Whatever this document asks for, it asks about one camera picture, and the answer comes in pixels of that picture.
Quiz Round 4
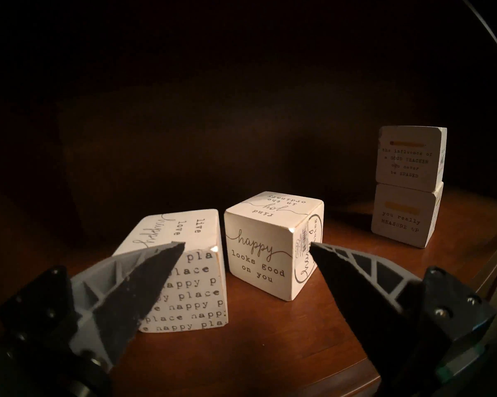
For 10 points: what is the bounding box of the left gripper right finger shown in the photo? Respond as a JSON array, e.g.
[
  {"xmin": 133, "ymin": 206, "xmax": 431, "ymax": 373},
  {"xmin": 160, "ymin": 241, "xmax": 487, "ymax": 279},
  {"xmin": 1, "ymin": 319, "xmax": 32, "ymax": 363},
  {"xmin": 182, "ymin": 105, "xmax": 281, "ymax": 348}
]
[{"xmin": 310, "ymin": 241, "xmax": 497, "ymax": 385}]

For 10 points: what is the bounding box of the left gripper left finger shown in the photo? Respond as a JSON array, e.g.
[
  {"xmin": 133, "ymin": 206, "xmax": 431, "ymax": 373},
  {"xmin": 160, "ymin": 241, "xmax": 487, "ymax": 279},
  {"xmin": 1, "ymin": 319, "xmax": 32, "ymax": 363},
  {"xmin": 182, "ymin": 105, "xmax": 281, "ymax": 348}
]
[{"xmin": 0, "ymin": 241, "xmax": 186, "ymax": 368}]

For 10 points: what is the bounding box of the white think happy thoughts cube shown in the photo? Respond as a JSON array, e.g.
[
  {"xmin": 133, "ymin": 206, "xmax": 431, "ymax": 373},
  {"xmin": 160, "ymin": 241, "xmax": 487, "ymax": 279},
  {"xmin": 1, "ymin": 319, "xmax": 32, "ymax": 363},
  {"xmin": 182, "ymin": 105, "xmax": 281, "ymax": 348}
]
[{"xmin": 112, "ymin": 209, "xmax": 229, "ymax": 332}]

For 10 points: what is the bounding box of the white GROW teacher cube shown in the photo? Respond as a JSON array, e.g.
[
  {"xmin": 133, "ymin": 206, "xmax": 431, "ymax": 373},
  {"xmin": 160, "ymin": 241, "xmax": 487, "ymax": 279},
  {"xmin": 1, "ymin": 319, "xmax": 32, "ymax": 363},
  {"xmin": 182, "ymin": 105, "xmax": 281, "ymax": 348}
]
[
  {"xmin": 376, "ymin": 125, "xmax": 447, "ymax": 193},
  {"xmin": 371, "ymin": 182, "xmax": 444, "ymax": 249}
]

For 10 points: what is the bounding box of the dark wooden bookshelf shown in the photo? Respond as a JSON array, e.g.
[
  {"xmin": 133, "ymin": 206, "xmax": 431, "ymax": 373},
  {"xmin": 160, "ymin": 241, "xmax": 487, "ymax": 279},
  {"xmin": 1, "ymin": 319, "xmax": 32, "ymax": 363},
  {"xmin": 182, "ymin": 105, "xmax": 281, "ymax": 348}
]
[{"xmin": 0, "ymin": 0, "xmax": 497, "ymax": 397}]

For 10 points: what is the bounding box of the white happy everything cube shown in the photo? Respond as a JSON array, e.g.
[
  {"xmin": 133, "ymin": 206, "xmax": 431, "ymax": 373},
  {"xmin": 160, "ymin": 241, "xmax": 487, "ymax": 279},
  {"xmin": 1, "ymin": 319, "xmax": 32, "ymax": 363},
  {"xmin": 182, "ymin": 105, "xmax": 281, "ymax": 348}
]
[{"xmin": 224, "ymin": 191, "xmax": 325, "ymax": 301}]

